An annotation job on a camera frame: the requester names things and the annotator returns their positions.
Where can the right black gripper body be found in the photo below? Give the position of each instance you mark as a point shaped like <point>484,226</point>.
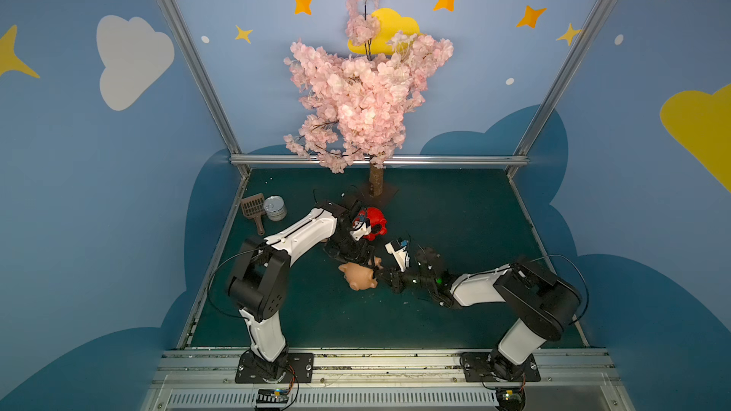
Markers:
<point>401,277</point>

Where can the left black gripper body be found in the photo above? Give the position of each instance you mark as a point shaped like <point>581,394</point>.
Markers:
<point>347,243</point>

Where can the pink piggy bank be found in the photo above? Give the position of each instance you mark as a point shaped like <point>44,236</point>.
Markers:
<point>359,277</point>

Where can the red piggy bank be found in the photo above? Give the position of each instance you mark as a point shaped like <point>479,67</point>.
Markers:
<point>368,224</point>

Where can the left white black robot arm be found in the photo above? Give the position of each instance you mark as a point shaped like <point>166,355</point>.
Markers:
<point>259,279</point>

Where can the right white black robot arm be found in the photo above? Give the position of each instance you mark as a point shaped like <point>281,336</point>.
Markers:
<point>545,306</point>

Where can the small metal can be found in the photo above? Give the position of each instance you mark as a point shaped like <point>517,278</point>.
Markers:
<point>275,208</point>

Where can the brown toy scoop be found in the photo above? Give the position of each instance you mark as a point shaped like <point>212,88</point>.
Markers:
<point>252,208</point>

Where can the pink cherry blossom tree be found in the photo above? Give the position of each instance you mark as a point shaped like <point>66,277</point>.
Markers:
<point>357,104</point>

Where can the right controller board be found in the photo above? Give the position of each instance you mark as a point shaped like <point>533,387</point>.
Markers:
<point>510,399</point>

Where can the controller board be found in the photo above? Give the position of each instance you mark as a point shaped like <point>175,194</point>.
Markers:
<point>510,399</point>
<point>272,399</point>

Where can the left controller board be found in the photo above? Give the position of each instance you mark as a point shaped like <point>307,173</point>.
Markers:
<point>272,399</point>

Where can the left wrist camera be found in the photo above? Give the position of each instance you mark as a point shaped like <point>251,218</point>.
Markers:
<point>351,205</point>

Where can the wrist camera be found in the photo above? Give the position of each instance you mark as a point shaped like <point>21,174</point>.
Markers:
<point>399,250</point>
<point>351,205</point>

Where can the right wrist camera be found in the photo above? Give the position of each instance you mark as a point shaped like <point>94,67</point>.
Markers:
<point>399,250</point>

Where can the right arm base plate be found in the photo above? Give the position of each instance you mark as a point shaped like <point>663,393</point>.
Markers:
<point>488,366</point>

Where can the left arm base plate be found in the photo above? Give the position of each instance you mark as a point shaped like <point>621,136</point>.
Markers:
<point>297,366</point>

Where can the aluminium mounting rail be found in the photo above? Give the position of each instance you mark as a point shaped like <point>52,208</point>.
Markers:
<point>388,379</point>

